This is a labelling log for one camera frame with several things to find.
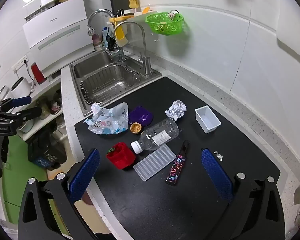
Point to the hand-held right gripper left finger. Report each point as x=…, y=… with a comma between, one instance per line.
x=86, y=173

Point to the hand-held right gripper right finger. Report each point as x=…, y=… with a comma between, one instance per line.
x=216, y=175

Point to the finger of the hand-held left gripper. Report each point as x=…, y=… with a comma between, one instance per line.
x=21, y=100
x=30, y=113

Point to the red cup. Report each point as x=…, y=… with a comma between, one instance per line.
x=121, y=156

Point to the printed plastic bag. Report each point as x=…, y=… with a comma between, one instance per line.
x=107, y=122

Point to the white plastic box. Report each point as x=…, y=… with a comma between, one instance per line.
x=208, y=120

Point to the white kettle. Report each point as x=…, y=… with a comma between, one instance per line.
x=21, y=87

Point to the black colourful patterned stick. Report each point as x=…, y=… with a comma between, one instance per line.
x=176, y=167

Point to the black pedal bin blue label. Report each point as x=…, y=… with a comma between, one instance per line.
x=46, y=152

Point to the green cabinet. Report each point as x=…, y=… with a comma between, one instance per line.
x=15, y=180

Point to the clear ribbed plastic tray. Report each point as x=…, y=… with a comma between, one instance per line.
x=155, y=163

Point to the brown walnut shell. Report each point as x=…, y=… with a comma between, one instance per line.
x=136, y=128

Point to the clear plastic bottle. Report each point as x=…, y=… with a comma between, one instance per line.
x=160, y=135

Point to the stainless steel sink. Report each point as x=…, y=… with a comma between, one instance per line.
x=90, y=66

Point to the crumpled white paper ball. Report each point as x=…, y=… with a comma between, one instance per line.
x=176, y=110

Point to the white countertop dishwasher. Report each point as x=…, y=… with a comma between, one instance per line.
x=57, y=32

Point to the purple plastic lid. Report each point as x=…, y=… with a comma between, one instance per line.
x=141, y=116

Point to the large chrome faucet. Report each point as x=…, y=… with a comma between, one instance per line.
x=100, y=12

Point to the yellow hanging cloth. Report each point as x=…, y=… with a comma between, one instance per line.
x=120, y=35

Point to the slim chrome faucet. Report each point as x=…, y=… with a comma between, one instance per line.
x=143, y=40

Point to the yellow sponge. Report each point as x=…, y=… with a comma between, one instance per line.
x=133, y=1

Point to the green plastic basket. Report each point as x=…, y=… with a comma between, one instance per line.
x=165, y=25

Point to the white wall socket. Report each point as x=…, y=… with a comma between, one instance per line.
x=21, y=62

